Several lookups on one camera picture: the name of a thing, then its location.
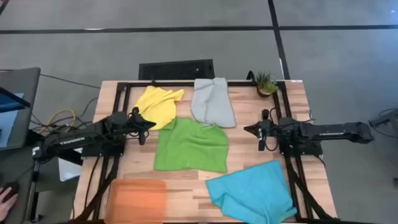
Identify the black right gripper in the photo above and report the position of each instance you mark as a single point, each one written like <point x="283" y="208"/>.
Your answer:
<point x="267" y="129"/>

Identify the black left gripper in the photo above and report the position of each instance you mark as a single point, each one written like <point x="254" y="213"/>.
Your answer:
<point x="135" y="123"/>

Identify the yellow microfiber towel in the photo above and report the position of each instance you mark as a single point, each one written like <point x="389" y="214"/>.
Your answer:
<point x="157" y="107"/>

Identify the green microfiber towel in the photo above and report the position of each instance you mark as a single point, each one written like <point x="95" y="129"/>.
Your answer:
<point x="191" y="146"/>

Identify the grey microfiber towel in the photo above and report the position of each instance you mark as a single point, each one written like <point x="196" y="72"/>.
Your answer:
<point x="213" y="102"/>

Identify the blue microfiber towel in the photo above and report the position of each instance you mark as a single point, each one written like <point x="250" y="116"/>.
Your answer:
<point x="252" y="193"/>

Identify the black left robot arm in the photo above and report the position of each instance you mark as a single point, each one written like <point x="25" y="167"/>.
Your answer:
<point x="74" y="141"/>

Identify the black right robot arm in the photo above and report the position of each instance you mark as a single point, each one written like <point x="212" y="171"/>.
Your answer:
<point x="326" y="130"/>

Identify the small potted green plant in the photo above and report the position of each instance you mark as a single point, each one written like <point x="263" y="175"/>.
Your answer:
<point x="265" y="85"/>

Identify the orange tray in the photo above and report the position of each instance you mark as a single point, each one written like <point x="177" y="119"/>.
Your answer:
<point x="135" y="202"/>

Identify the black desk beam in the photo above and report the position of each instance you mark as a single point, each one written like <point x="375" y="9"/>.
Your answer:
<point x="73" y="159"/>

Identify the white paper sheet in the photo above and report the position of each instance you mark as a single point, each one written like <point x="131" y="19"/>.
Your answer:
<point x="68" y="171"/>

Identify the black desk leg pole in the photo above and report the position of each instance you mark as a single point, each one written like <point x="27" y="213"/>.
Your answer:
<point x="36" y="174"/>

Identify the dark grey desk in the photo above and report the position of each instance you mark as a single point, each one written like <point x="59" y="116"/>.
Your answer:
<point x="15" y="165"/>

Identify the laptop with blue screen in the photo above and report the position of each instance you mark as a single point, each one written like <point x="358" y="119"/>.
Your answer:
<point x="9" y="124"/>

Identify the black computer mouse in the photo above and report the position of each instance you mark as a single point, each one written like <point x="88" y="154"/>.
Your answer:
<point x="12" y="186"/>

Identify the person's hand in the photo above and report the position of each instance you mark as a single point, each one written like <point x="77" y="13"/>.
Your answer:
<point x="6" y="205"/>

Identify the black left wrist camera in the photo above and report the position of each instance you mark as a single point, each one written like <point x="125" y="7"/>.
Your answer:
<point x="142" y="138"/>

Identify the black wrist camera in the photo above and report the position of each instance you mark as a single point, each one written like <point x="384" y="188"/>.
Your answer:
<point x="142" y="138"/>
<point x="262" y="145"/>

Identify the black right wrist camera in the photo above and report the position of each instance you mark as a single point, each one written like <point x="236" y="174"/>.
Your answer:
<point x="262" y="145"/>

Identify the small black frame clamp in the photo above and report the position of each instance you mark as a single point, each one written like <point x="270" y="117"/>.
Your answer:
<point x="153" y="81"/>

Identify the black metal table frame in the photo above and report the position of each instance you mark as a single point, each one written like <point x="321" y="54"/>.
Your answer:
<point x="168" y="84"/>

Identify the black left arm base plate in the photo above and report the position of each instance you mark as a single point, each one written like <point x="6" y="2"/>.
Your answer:
<point x="102" y="152"/>

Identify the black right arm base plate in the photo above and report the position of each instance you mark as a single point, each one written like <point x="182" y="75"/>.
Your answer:
<point x="311" y="149"/>

